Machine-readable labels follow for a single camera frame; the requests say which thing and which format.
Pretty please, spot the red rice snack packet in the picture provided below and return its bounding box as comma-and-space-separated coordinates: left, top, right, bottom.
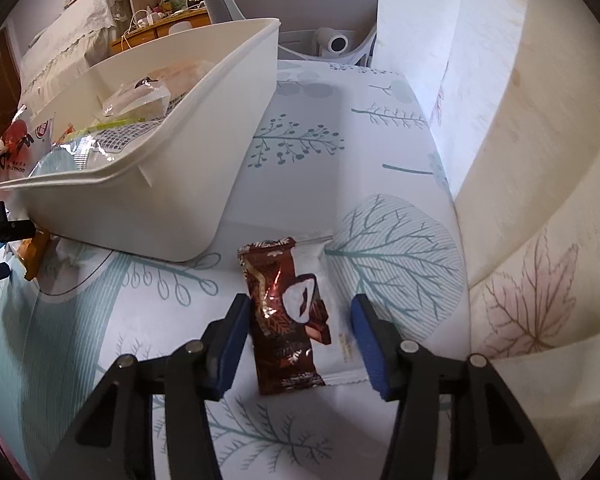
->
102, 77, 171, 120

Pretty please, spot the green pineapple cake packet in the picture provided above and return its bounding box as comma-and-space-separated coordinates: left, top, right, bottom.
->
56, 118, 144, 144

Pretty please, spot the orange snack packet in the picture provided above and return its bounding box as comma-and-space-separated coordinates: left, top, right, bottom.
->
17, 230, 52, 282

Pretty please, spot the brown chocolate bar wrapper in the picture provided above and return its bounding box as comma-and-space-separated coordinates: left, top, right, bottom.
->
238, 237, 332, 396

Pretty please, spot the patterned tablecloth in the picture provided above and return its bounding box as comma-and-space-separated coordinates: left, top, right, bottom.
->
0, 62, 468, 479

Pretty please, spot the white plastic storage tray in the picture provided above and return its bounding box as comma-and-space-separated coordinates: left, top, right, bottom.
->
0, 18, 280, 262

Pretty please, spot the grey office chair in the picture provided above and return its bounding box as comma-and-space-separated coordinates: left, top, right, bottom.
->
204, 0, 378, 67

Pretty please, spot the large clear blue snack bag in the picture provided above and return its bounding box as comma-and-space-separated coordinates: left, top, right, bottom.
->
30, 119, 163, 177

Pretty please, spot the wooden desk with drawers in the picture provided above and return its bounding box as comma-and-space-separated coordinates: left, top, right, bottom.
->
110, 9, 211, 54

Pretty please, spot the red date snack bag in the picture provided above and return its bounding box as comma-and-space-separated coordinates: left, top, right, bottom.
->
0, 105, 54, 183

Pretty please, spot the yellow fried cake bag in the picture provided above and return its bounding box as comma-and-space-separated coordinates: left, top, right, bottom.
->
148, 58, 215, 96

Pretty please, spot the lace covered cabinet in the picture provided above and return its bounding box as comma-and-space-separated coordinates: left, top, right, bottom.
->
19, 0, 119, 114

